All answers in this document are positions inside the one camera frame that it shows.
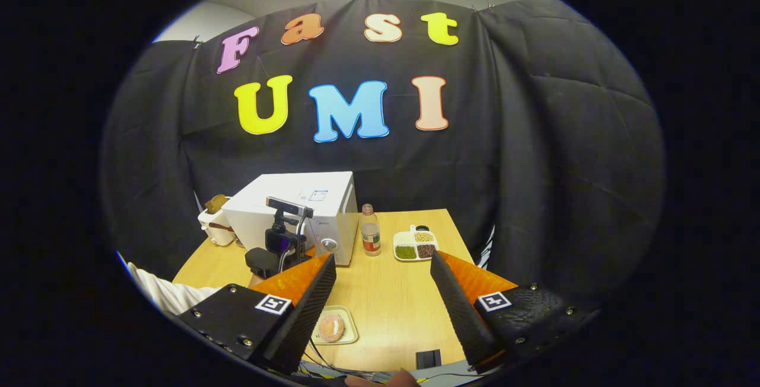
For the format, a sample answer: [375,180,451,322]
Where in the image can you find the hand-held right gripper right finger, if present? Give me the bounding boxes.
[430,250,594,374]

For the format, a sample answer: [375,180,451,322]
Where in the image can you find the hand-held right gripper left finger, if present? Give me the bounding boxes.
[178,252,337,376]

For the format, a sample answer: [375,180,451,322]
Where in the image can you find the round orange bun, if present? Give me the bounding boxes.
[318,314,345,342]

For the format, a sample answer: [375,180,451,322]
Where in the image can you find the white microwave oven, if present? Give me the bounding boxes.
[221,172,360,267]

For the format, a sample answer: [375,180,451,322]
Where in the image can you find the pale square plate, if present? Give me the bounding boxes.
[310,306,359,346]

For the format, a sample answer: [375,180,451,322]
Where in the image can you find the white toaster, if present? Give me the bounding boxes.
[198,197,238,247]

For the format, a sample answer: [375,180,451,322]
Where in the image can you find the white divided bean dish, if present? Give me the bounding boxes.
[393,225,440,262]

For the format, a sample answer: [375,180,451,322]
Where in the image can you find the red label plastic bottle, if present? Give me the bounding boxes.
[360,204,382,257]

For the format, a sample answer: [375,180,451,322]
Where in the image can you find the black backdrop cloth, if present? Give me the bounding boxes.
[101,0,664,299]

